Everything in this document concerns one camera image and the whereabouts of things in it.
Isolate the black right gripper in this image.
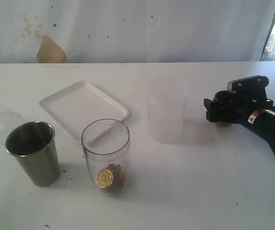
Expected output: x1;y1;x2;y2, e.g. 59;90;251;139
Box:
203;75;273;126

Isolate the small brown wooden cup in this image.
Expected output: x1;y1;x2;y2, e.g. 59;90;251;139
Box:
213;91;235;127

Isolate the gold foil coin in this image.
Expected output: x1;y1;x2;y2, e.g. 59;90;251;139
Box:
96;169;114;188

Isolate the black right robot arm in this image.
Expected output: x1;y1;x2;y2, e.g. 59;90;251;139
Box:
203;75;275;157

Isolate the clear plastic tumbler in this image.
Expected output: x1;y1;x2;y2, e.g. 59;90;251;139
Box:
81;118;131;196

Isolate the clear plastic shaker lid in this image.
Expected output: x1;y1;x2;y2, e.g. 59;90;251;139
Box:
0;107;27;146

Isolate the translucent plastic measuring cup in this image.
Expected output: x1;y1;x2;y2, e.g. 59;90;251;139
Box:
146;77;191;144

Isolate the white rectangular plastic tray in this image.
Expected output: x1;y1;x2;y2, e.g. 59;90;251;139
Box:
39;81;129;144

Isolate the stainless steel cup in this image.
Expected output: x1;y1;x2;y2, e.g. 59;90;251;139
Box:
5;121;60;187

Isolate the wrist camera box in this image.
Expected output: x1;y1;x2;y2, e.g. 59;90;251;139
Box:
227;75;261;92

